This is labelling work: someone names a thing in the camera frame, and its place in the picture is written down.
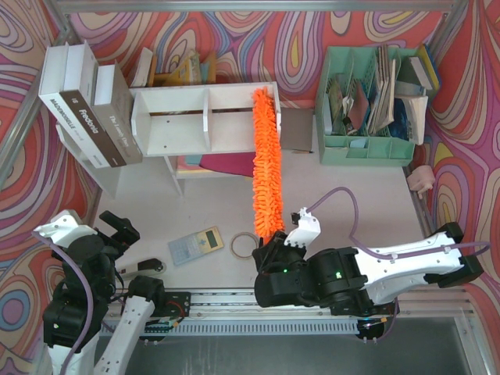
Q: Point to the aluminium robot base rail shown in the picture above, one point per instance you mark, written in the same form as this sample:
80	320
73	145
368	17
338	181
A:
227	312

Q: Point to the grey Lonely One book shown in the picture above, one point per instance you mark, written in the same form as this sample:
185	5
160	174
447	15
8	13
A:
113	104

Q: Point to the coloured paper sheet stack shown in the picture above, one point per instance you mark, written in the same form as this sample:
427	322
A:
215	165

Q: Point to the white Mademoiselle book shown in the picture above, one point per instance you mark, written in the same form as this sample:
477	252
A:
50	92

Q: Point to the white wooden bookshelf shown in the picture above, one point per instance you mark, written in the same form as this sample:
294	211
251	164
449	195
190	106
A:
197	120

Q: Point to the leaning books behind shelf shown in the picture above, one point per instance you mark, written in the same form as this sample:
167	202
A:
190	71

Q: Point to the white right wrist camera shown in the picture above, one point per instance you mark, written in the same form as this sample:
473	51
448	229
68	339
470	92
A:
306	231

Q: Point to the mint green desk organizer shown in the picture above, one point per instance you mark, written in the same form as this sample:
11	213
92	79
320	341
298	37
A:
380	150

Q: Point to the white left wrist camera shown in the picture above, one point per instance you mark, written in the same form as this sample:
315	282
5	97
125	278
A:
64	228

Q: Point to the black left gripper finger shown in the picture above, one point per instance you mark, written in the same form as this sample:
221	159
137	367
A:
114	249
125	233

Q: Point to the orange chenille duster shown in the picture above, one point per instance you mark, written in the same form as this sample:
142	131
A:
266	181

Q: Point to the white masking tape roll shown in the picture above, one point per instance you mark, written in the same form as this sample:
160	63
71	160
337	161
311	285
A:
242	245

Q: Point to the magazines in green organizer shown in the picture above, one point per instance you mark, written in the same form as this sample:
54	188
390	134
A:
356	97

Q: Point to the blue white books at organizer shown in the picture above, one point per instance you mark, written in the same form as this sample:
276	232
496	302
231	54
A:
417	82

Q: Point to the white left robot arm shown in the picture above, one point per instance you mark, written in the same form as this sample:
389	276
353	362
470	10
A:
144	297

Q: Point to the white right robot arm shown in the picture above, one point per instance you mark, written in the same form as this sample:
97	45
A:
392	271

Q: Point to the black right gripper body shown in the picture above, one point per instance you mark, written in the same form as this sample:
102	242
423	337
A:
273	250

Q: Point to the grey brown notebook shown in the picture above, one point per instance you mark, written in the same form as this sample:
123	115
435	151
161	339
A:
296	129

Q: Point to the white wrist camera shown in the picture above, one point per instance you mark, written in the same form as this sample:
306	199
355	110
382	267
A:
64	228
306	231

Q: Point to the brown Fredonia book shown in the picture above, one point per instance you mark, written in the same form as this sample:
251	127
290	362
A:
78	93

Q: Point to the blue beige scientific calculator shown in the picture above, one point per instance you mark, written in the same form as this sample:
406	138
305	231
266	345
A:
194	246

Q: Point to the pink piggy figurine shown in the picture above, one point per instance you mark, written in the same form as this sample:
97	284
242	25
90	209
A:
421	180

